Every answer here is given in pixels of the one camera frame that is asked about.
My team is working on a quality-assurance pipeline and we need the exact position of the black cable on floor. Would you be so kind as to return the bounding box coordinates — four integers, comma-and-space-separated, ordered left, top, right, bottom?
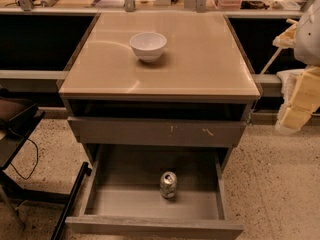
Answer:
9, 137, 40, 181

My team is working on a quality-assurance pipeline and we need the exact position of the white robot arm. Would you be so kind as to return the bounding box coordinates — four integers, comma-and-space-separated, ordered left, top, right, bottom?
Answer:
273, 0, 320, 135

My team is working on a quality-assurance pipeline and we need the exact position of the white ceramic bowl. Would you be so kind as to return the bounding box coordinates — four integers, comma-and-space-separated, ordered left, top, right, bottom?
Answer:
130, 32, 167, 63

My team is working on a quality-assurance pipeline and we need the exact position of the grey metal railing frame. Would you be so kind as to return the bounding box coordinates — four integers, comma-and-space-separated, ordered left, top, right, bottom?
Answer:
0, 0, 320, 19

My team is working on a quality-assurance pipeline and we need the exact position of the grey drawer cabinet with counter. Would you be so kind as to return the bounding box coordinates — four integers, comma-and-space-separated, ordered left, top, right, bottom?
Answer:
59, 12, 260, 165

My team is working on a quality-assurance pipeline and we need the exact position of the closed grey top drawer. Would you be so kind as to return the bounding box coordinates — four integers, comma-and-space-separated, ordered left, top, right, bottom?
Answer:
68, 117, 245, 147

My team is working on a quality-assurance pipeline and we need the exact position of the silver green 7up can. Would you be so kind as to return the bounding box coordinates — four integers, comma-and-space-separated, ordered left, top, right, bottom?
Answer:
160, 171, 178, 199

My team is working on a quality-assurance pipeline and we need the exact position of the white stick with dark tip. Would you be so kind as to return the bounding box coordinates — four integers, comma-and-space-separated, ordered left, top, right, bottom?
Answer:
260, 47, 283, 75

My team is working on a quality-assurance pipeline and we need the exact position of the open grey middle drawer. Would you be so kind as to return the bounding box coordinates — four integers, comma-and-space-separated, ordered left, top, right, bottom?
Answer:
66, 145, 243, 240

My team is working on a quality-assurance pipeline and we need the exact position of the white curved shell part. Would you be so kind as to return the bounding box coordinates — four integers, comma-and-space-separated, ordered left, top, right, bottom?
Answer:
276, 69, 303, 94

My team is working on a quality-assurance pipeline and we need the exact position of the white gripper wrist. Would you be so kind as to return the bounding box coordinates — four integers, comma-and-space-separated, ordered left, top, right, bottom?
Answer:
272, 24, 320, 135

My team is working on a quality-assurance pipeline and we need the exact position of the black cart on left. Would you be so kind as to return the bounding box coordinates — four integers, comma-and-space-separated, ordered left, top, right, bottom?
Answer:
0, 88, 91, 240

